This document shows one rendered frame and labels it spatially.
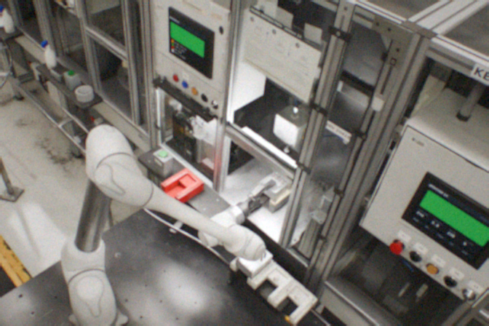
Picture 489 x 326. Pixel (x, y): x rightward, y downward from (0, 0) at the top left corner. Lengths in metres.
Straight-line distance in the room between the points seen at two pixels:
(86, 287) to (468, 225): 1.33
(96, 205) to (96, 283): 0.32
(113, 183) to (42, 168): 2.27
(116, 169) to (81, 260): 0.59
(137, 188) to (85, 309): 0.59
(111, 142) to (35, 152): 2.31
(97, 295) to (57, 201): 1.67
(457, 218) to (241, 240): 0.78
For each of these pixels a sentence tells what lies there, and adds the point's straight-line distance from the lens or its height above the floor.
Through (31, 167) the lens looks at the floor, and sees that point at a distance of 3.67.
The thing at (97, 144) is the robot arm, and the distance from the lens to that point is 1.52.
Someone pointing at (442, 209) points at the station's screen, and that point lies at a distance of 1.31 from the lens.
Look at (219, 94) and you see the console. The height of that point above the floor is 1.48.
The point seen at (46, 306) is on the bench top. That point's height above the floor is 0.68.
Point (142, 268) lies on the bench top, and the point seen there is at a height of 0.68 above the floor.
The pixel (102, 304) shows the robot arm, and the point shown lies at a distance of 1.82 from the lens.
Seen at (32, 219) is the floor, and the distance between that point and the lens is 3.32.
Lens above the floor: 2.50
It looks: 44 degrees down
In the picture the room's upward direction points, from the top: 8 degrees clockwise
